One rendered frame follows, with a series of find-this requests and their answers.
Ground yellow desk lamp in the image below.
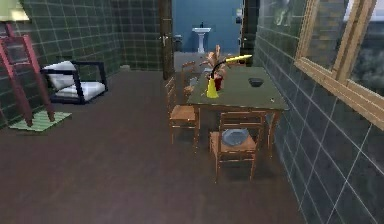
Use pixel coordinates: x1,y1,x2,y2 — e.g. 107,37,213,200
205,54,253,100

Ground wooden dining chair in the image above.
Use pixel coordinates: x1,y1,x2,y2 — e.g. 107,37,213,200
181,60,198,104
209,111,268,184
165,76,201,150

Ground grey plate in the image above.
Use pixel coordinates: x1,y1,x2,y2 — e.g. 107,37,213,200
221,128,250,147

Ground green top dining table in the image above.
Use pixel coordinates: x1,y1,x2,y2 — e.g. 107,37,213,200
186,65,290,160

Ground red vase with dried plant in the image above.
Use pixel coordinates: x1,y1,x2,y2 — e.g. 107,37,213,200
199,44,228,92

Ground black bowl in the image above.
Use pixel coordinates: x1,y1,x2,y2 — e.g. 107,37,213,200
248,77,265,88

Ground small dark bin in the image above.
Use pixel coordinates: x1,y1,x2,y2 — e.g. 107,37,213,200
173,34,184,52

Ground dark wooden room door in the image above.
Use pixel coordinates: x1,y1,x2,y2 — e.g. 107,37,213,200
158,0,175,81

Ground green striped floor mat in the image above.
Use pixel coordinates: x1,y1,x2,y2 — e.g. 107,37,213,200
9,110,73,133

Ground white pedestal sink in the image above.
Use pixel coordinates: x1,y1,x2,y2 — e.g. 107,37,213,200
191,21,212,54

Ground black frame white cushion armchair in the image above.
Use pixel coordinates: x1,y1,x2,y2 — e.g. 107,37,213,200
40,60,109,105

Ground wooden frame window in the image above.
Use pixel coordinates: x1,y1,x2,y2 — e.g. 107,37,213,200
294,0,384,132

